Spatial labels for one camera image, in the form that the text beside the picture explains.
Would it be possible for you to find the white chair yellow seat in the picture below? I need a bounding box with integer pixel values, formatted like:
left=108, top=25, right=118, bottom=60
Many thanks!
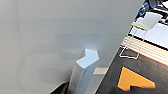
left=118, top=12, right=164, bottom=61

